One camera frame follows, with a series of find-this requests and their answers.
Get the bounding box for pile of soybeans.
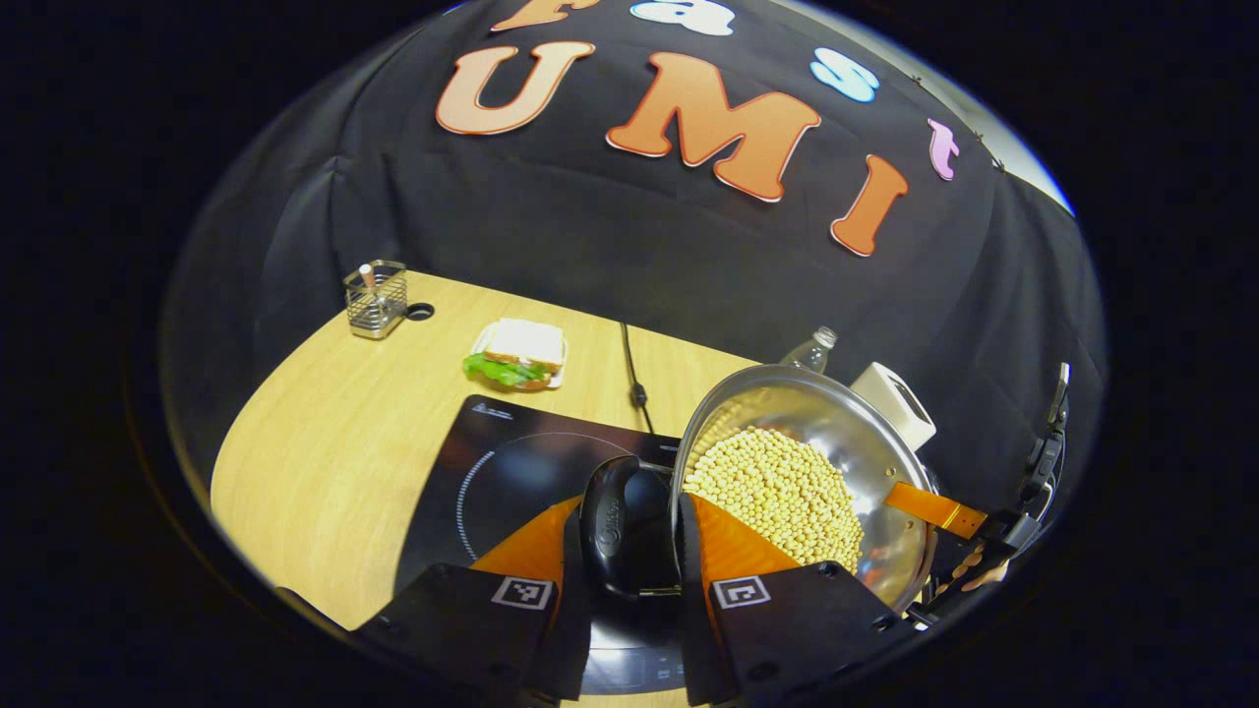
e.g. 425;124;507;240
683;425;868;576

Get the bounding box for black power cable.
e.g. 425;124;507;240
617;321;656;436

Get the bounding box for metal wire basket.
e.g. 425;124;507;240
342;260;409;341

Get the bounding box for white box-shaped appliance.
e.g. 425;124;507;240
851;362;937;452

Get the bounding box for stainless steel pot black handle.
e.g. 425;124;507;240
579;364;941;616

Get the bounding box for clear plastic water bottle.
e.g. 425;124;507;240
781;326;839;376

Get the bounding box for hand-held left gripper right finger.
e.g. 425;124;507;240
676;492;902;707

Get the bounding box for black induction cooktop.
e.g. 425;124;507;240
393;395;691;695

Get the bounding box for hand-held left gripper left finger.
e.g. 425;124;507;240
352;497;592;704

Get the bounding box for sandwich with lettuce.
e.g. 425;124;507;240
462;318;569;392

